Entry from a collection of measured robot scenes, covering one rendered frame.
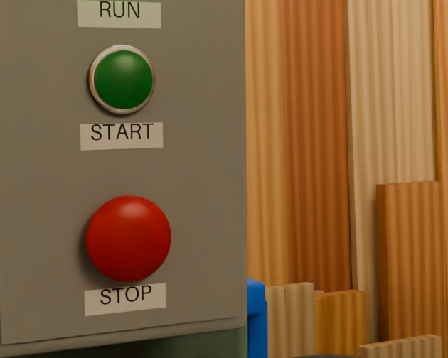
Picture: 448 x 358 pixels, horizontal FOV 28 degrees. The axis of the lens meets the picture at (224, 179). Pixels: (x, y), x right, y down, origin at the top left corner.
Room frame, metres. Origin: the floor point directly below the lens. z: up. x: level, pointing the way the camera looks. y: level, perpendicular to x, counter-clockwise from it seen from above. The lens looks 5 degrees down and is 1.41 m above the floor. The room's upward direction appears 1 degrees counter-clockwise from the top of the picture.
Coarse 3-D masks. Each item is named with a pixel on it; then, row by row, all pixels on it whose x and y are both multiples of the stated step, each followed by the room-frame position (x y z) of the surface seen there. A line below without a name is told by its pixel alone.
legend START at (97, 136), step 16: (80, 128) 0.31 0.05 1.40; (96, 128) 0.31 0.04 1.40; (112, 128) 0.31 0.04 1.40; (128, 128) 0.31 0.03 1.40; (144, 128) 0.31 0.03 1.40; (160, 128) 0.32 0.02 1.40; (80, 144) 0.31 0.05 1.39; (96, 144) 0.31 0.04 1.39; (112, 144) 0.31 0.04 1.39; (128, 144) 0.31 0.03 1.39; (144, 144) 0.31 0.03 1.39; (160, 144) 0.32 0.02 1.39
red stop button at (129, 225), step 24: (96, 216) 0.30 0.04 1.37; (120, 216) 0.30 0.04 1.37; (144, 216) 0.30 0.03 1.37; (96, 240) 0.30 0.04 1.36; (120, 240) 0.30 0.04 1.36; (144, 240) 0.30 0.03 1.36; (168, 240) 0.31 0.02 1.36; (96, 264) 0.30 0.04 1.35; (120, 264) 0.30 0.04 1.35; (144, 264) 0.30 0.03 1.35
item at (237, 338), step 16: (192, 336) 0.39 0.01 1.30; (208, 336) 0.39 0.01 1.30; (224, 336) 0.39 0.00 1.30; (240, 336) 0.40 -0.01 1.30; (48, 352) 0.36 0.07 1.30; (64, 352) 0.36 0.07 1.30; (80, 352) 0.37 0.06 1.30; (96, 352) 0.37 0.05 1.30; (112, 352) 0.37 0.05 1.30; (128, 352) 0.38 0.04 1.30; (144, 352) 0.38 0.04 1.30; (160, 352) 0.38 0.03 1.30; (176, 352) 0.39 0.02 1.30; (192, 352) 0.39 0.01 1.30; (208, 352) 0.39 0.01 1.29; (224, 352) 0.39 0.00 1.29; (240, 352) 0.40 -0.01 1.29
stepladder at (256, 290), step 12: (252, 288) 1.17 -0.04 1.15; (264, 288) 1.18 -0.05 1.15; (252, 300) 1.17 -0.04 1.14; (264, 300) 1.18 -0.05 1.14; (252, 312) 1.17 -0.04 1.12; (264, 312) 1.18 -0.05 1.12; (252, 324) 1.19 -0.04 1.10; (264, 324) 1.20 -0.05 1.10; (252, 336) 1.19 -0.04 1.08; (264, 336) 1.20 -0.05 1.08; (252, 348) 1.19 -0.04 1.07; (264, 348) 1.20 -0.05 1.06
